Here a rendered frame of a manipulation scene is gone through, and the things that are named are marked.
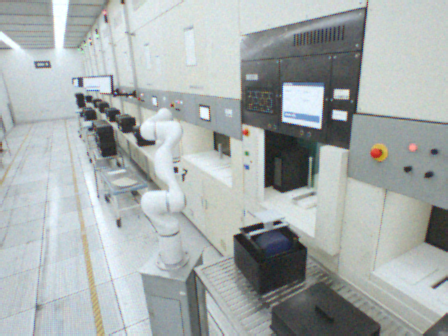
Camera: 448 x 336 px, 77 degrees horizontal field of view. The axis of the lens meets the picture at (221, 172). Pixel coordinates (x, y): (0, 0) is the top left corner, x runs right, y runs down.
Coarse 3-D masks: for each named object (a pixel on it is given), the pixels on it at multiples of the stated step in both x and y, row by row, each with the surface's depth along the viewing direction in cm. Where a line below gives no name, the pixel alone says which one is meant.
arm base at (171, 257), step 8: (160, 240) 152; (168, 240) 150; (176, 240) 153; (160, 248) 155; (168, 248) 152; (176, 248) 154; (160, 256) 163; (168, 256) 154; (176, 256) 155; (184, 256) 162; (160, 264) 156; (168, 264) 156; (176, 264) 156; (184, 264) 156
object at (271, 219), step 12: (264, 216) 137; (276, 216) 137; (240, 228) 147; (252, 228) 150; (264, 228) 141; (276, 228) 155; (288, 228) 144; (252, 240) 136; (252, 252) 138; (264, 252) 131; (288, 252) 137
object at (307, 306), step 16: (320, 288) 121; (288, 304) 114; (304, 304) 114; (320, 304) 113; (336, 304) 113; (352, 304) 113; (272, 320) 113; (288, 320) 107; (304, 320) 106; (320, 320) 106; (336, 320) 106; (352, 320) 105; (368, 320) 105
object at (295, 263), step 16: (240, 240) 154; (240, 256) 145; (288, 256) 133; (304, 256) 137; (256, 272) 130; (272, 272) 132; (288, 272) 136; (304, 272) 141; (256, 288) 134; (272, 288) 135
